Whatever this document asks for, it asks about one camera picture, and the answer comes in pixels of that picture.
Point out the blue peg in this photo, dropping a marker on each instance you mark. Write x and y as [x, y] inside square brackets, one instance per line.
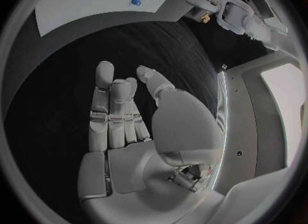
[136, 1]

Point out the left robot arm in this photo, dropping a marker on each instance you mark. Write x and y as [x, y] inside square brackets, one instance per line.
[240, 16]

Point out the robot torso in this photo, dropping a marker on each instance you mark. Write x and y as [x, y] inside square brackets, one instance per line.
[240, 121]

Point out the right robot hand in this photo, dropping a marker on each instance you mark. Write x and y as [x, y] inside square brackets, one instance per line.
[134, 170]

